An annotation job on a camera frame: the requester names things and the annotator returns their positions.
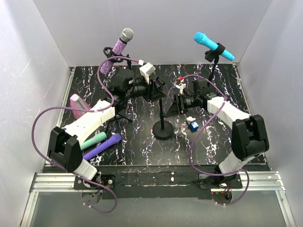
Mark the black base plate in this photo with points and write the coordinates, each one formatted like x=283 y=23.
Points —
x=161 y=182

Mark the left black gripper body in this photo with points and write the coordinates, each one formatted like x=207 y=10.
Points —
x=150 y=88

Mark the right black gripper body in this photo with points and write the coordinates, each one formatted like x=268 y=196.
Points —
x=182 y=100

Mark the round base mic stand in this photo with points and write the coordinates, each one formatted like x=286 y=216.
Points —
x=162 y=129

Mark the glitter purple microphone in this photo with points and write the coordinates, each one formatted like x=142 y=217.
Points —
x=126 y=36

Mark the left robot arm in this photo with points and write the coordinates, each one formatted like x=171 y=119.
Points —
x=64 y=144

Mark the blue white small box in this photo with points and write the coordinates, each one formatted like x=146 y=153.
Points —
x=193 y=125

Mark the mint green microphone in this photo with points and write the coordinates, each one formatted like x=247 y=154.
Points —
x=94 y=140

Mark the black tripod mic stand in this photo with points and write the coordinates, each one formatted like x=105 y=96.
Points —
x=120 y=117

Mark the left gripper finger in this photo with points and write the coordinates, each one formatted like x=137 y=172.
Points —
x=159 y=83
x=157 y=94

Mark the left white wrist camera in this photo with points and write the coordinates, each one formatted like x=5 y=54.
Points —
x=146 y=70

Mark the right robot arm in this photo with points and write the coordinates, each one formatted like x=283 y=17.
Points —
x=249 y=134

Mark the cyan microphone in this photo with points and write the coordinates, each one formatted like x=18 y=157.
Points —
x=202 y=39

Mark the right round base stand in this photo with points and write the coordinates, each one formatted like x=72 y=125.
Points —
x=213 y=56

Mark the pink box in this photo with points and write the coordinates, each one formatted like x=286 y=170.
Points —
x=78 y=104

